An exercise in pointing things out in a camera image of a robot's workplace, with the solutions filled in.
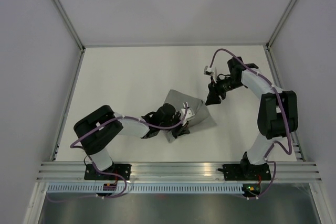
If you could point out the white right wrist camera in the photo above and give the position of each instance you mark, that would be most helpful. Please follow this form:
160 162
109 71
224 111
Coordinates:
212 73

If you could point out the grey cloth napkin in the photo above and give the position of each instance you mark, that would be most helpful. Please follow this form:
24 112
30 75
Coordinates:
202 120

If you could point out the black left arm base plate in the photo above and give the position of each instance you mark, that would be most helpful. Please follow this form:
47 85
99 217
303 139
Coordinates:
117 171

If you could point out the left aluminium frame post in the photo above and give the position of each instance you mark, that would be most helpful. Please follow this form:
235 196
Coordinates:
68 24

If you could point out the white slotted cable duct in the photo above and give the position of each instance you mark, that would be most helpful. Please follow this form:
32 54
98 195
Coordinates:
147 188

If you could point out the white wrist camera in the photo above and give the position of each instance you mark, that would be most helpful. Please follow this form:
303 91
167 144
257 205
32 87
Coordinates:
212 73
187 113

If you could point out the aluminium front rail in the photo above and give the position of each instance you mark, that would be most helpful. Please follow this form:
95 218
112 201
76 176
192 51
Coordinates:
180 172

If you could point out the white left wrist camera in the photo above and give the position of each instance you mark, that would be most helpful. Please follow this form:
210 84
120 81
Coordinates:
187 113

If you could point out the right aluminium frame post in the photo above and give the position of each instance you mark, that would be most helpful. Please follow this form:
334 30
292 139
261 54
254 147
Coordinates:
285 15

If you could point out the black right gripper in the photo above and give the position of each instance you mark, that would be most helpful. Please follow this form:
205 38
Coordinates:
213 92

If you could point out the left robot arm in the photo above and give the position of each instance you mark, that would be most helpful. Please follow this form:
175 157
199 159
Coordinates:
99 128

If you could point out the aluminium frame post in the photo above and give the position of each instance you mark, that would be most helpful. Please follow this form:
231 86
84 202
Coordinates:
285 15
68 24

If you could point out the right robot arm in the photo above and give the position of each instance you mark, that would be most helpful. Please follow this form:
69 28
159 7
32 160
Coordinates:
277 116

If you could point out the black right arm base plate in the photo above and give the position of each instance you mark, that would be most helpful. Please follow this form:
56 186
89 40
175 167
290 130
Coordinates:
235 172

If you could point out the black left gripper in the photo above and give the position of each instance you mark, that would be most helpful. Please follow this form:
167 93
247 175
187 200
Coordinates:
181 131

